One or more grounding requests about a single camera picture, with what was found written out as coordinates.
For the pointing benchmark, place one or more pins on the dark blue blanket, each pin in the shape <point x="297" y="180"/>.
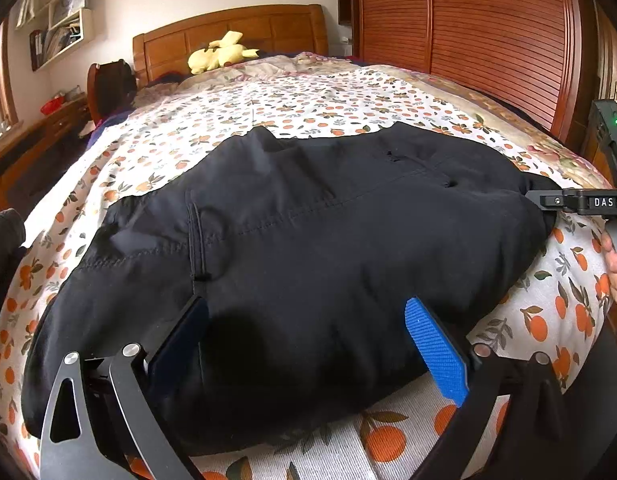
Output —
<point x="111" y="127"/>

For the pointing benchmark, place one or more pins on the long wooden desk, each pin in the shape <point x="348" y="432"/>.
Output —
<point x="33" y="155"/>

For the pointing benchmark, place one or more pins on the wooden chair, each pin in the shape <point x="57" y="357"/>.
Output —
<point x="92" y="85"/>

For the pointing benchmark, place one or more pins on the white wall shelf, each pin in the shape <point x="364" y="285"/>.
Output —
<point x="63" y="20"/>

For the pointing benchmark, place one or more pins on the yellow plush toy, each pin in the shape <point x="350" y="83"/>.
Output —
<point x="213" y="57"/>

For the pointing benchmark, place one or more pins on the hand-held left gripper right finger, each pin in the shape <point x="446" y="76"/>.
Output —
<point x="438" y="350"/>

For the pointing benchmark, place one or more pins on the floral quilt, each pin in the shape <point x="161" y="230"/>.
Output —
<point x="288" y="67"/>

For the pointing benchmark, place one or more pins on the wooden louvered wardrobe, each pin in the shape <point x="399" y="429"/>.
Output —
<point x="488" y="20"/>

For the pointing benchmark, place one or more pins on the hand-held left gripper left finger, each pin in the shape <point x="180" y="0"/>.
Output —
<point x="178" y="340"/>

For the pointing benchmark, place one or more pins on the brown furry cloth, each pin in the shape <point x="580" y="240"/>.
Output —
<point x="163" y="80"/>

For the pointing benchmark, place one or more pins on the black bag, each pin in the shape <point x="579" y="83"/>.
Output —
<point x="113" y="90"/>

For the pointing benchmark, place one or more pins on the wooden bed headboard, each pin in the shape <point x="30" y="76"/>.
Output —
<point x="268" y="25"/>

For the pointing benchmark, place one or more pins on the black coat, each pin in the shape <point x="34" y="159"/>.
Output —
<point x="313" y="240"/>

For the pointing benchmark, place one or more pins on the orange print bed sheet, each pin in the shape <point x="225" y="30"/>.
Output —
<point x="313" y="100"/>

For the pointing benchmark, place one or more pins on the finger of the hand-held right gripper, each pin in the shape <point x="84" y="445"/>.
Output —
<point x="558" y="200"/>

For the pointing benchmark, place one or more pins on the red bowl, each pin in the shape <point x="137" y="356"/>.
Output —
<point x="51" y="106"/>

